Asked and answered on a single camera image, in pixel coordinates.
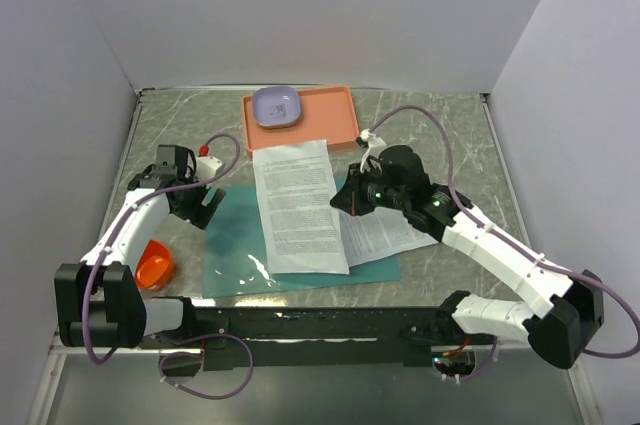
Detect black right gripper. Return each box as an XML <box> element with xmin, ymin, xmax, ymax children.
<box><xmin>329</xmin><ymin>161</ymin><xmax>408</xmax><ymax>216</ymax></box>

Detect single white printed sheet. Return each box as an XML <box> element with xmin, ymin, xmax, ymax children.
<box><xmin>252</xmin><ymin>140</ymin><xmax>349</xmax><ymax>275</ymax></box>

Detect teal green file folder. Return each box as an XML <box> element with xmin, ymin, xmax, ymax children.
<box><xmin>202</xmin><ymin>185</ymin><xmax>401</xmax><ymax>299</ymax></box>

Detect white printed paper sheets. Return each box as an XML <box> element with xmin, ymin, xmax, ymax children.
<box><xmin>338</xmin><ymin>208</ymin><xmax>437</xmax><ymax>267</ymax></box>

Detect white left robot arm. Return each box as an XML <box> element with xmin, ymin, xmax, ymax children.
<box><xmin>54</xmin><ymin>145</ymin><xmax>225</xmax><ymax>348</ymax></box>

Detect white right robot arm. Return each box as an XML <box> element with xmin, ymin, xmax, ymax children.
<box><xmin>330</xmin><ymin>145</ymin><xmax>604</xmax><ymax>369</ymax></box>

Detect salmon pink tray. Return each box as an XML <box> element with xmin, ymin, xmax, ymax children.
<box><xmin>241</xmin><ymin>86</ymin><xmax>360</xmax><ymax>159</ymax></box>

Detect orange plastic cup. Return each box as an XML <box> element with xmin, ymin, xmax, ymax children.
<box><xmin>134</xmin><ymin>240</ymin><xmax>175</xmax><ymax>291</ymax></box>

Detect lavender square bowl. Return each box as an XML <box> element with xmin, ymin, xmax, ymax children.
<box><xmin>251</xmin><ymin>85</ymin><xmax>302</xmax><ymax>129</ymax></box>

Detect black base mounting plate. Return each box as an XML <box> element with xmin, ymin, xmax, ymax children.
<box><xmin>140</xmin><ymin>307</ymin><xmax>492</xmax><ymax>371</ymax></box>

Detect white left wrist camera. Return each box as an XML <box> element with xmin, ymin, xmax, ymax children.
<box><xmin>195</xmin><ymin>145</ymin><xmax>223</xmax><ymax>182</ymax></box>

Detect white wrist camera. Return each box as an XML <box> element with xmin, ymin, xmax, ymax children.
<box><xmin>195</xmin><ymin>145</ymin><xmax>223</xmax><ymax>182</ymax></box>
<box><xmin>356</xmin><ymin>129</ymin><xmax>387</xmax><ymax>172</ymax></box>

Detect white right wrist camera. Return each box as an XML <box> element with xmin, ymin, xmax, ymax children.
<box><xmin>356</xmin><ymin>129</ymin><xmax>387</xmax><ymax>172</ymax></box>

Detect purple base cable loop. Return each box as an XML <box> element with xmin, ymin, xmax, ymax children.
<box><xmin>158</xmin><ymin>334</ymin><xmax>255</xmax><ymax>400</ymax></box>

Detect aluminium frame rail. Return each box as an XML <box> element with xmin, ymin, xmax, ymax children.
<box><xmin>49</xmin><ymin>336</ymin><xmax>145</xmax><ymax>357</ymax></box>

